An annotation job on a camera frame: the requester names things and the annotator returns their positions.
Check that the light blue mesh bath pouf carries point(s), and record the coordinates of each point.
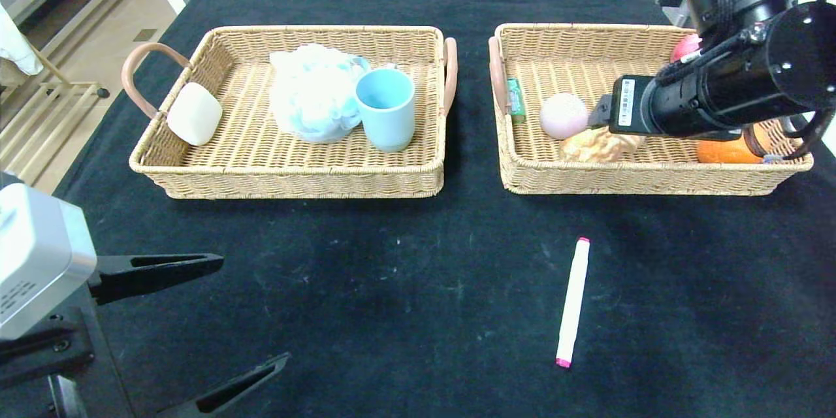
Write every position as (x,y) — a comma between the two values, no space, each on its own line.
(313,95)

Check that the white marker with pink cap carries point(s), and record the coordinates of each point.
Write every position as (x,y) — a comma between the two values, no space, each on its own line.
(573,300)

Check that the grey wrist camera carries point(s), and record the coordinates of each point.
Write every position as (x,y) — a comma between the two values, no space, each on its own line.
(39,255)
(680,13)

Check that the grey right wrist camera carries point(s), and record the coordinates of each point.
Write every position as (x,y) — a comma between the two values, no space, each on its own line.
(680,13)

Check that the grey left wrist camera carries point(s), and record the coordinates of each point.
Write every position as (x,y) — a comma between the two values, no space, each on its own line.
(39,255)

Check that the red apple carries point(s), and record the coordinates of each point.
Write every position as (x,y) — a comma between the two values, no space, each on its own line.
(684,49)

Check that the white cloth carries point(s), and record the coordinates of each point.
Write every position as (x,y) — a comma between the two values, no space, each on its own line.
(16,42)

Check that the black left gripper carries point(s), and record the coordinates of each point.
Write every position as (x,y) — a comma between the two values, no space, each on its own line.
(57,347)

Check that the wicker basket holding food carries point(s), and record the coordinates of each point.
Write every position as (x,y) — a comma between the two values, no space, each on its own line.
(555,52)

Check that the wooden rolling rack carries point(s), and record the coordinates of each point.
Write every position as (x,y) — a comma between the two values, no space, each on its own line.
(39,111)

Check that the light blue plastic mug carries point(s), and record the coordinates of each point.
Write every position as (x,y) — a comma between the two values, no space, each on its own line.
(388,111)

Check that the white soap bar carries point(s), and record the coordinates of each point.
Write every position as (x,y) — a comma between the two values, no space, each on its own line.
(194,114)

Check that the wicker basket holding soap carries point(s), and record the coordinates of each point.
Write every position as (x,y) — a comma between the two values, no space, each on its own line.
(261,157)

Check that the green candy pack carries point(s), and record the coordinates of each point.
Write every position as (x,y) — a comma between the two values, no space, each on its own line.
(516,101)

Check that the black tablecloth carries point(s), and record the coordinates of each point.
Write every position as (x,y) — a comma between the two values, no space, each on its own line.
(392,261)

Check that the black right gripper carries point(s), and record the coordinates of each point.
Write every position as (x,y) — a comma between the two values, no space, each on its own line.
(628,104)

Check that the orange fruit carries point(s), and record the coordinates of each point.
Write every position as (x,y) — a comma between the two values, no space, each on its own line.
(725,151)

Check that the smooth pink round bun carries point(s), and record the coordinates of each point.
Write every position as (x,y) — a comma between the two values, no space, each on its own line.
(562,116)

